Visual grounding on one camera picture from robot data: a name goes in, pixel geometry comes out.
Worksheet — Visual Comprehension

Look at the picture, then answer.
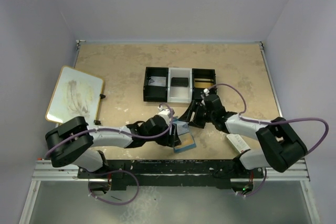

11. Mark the yellow framed whiteboard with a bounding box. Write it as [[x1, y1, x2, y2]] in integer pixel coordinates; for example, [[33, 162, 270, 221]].
[[45, 66, 104, 124]]

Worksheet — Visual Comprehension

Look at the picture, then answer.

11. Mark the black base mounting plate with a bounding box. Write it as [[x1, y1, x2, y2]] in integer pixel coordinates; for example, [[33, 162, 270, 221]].
[[78, 159, 264, 189]]

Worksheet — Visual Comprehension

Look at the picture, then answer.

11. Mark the black card in tray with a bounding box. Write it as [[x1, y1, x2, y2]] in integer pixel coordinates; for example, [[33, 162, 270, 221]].
[[171, 77, 190, 87]]

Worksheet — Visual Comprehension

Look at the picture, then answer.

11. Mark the gold VIP card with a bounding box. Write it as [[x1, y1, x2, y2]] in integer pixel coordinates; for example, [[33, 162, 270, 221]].
[[179, 138, 195, 148]]

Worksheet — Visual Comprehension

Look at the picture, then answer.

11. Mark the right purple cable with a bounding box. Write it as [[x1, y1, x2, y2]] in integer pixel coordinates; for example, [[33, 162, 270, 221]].
[[203, 83, 330, 198]]

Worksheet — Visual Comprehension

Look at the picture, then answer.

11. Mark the blue leather card holder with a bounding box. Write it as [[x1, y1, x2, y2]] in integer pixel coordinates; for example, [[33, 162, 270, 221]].
[[173, 121, 196, 153]]

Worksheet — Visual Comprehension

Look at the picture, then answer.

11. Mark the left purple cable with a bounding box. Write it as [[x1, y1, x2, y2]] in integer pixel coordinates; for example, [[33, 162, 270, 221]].
[[45, 103, 175, 205]]

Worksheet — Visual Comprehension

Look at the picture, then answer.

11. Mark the purple cable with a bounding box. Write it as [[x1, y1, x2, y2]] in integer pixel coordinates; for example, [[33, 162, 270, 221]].
[[203, 83, 330, 198], [45, 103, 175, 205]]

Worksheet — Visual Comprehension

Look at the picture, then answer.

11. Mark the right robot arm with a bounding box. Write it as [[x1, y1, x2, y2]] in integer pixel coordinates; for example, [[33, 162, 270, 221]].
[[179, 94, 308, 173]]

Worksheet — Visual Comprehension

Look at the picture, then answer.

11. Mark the black and white sorting tray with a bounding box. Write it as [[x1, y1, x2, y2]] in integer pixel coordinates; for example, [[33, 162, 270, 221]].
[[143, 67, 216, 103]]

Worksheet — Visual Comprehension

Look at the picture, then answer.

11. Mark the gold card in tray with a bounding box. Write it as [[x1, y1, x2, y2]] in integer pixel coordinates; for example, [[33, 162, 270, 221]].
[[194, 79, 214, 89]]

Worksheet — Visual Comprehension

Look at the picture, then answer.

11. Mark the white card in tray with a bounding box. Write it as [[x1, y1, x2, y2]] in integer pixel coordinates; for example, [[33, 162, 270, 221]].
[[148, 76, 166, 87]]

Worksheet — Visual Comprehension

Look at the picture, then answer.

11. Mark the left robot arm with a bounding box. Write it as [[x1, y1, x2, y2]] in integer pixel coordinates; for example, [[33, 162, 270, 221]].
[[45, 115, 182, 172]]

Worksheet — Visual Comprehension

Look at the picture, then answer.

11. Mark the white card box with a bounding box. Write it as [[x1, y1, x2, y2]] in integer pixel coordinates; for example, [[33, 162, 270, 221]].
[[226, 134, 250, 153]]

